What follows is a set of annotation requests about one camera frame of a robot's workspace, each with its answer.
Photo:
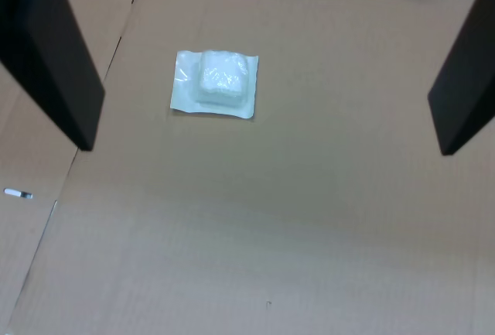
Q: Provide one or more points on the white cotton packet clear wrap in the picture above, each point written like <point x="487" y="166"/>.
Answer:
<point x="221" y="79"/>

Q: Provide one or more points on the brown cardboard sheet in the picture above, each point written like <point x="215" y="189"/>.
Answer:
<point x="309" y="215"/>
<point x="23" y="165"/>

